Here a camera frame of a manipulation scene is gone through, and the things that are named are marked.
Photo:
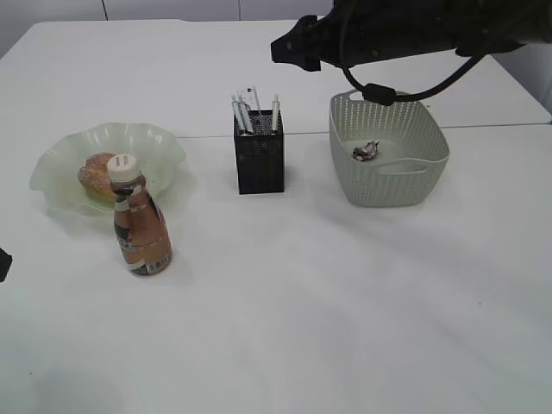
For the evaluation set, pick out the clear plastic ruler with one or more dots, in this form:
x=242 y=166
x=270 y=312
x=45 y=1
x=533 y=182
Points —
x=250 y=96

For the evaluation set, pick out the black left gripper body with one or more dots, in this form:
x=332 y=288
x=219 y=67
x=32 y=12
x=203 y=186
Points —
x=5 y=264

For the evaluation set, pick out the translucent green ruffled plate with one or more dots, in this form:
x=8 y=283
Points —
x=56 y=172

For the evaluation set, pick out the blue white pen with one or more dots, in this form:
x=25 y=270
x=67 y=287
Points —
x=238 y=114

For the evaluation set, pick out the brown coffee drink bottle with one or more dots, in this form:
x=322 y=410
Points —
x=139 y=224

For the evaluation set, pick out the small paper ball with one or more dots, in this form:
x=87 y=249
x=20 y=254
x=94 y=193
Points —
x=366 y=153

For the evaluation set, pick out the pale green plastic basket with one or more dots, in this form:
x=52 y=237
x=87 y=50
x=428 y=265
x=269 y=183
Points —
x=413 y=151

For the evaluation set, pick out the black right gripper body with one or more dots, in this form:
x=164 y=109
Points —
x=360 y=32

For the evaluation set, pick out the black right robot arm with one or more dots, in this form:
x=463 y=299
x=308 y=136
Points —
x=498 y=26

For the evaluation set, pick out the white cream pen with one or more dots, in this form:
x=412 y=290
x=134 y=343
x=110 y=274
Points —
x=275 y=114

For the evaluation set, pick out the white pen grey grip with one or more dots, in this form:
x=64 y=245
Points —
x=246 y=119

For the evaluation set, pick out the black mesh pen holder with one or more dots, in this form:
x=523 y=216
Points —
x=260 y=158

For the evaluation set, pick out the sugared bread roll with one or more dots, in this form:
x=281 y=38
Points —
x=95 y=178

